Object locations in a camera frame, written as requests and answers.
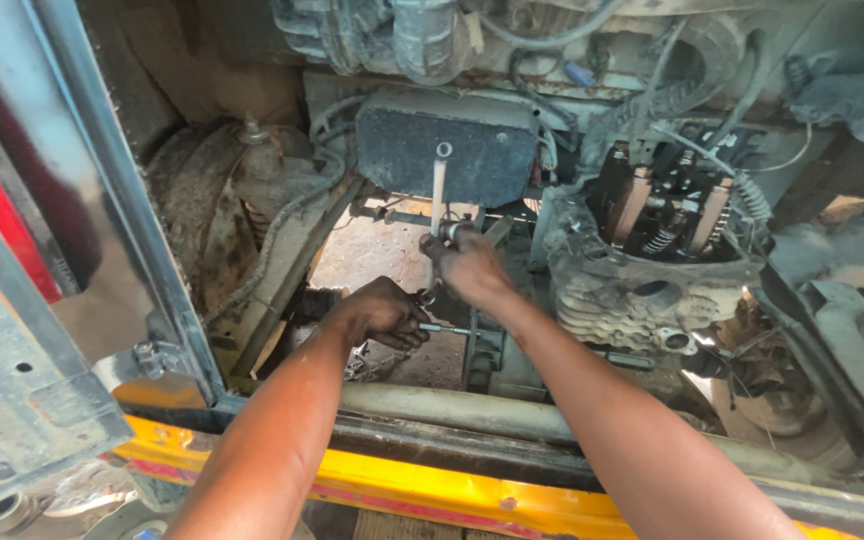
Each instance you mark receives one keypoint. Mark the person's left hand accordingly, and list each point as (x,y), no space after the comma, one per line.
(376,311)

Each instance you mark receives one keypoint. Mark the person's right hand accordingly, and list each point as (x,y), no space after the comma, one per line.
(469,266)

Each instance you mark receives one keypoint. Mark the person's right fingers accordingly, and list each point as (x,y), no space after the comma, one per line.
(439,251)

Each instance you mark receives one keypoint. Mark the person's left fingers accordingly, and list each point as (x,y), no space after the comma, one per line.
(409,322)

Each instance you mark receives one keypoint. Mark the silver socket driver tool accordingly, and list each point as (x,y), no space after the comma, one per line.
(447,328)

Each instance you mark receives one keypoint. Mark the silver combination wrench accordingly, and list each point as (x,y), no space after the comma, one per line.
(439,196)

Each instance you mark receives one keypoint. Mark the dusty black engine cover box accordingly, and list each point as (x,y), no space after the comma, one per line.
(447,150)

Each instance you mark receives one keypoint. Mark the grey metal exhaust pipe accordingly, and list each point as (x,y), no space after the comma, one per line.
(469,412)

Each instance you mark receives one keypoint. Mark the yellow vehicle body sill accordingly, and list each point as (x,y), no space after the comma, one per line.
(417,487)

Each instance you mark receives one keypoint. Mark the open engine cylinder head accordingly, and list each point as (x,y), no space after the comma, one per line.
(653,255)

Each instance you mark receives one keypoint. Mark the rusty brake drum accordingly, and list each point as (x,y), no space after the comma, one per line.
(203,217)

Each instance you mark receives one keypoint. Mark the grey metal door panel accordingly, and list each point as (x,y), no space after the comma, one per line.
(42,300)

